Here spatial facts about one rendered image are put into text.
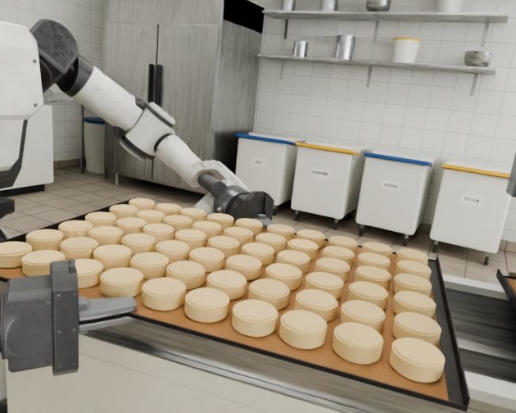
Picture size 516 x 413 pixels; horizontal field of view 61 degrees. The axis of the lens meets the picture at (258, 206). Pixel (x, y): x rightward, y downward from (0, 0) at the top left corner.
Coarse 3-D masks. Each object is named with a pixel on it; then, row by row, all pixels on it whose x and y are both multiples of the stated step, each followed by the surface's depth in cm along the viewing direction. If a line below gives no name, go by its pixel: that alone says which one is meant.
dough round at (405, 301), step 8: (400, 296) 55; (408, 296) 55; (416, 296) 55; (424, 296) 56; (392, 304) 55; (400, 304) 53; (408, 304) 53; (416, 304) 53; (424, 304) 53; (432, 304) 53; (400, 312) 53; (416, 312) 52; (424, 312) 52; (432, 312) 53
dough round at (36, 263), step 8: (24, 256) 55; (32, 256) 55; (40, 256) 55; (48, 256) 56; (56, 256) 56; (64, 256) 57; (24, 264) 54; (32, 264) 53; (40, 264) 54; (48, 264) 54; (24, 272) 54; (32, 272) 53; (40, 272) 54; (48, 272) 54
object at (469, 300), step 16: (448, 288) 70; (464, 288) 69; (480, 288) 68; (496, 288) 68; (464, 304) 69; (480, 304) 69; (496, 304) 68; (480, 320) 69; (496, 320) 68; (512, 320) 68
